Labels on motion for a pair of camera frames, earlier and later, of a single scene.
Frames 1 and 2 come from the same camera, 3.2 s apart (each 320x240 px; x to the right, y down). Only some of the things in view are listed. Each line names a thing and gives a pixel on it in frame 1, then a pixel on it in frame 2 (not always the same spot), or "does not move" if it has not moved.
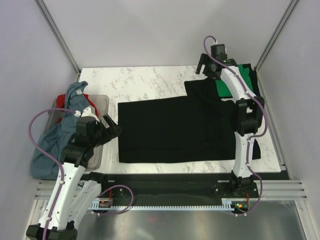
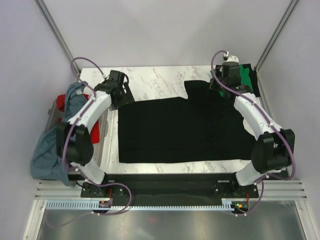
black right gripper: (204, 60) to (214, 86)
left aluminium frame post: (59, 37) does not move
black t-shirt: (200, 126) does not move
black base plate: (178, 188) does not move
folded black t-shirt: (252, 75) does not move
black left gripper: (114, 130) to (127, 98)
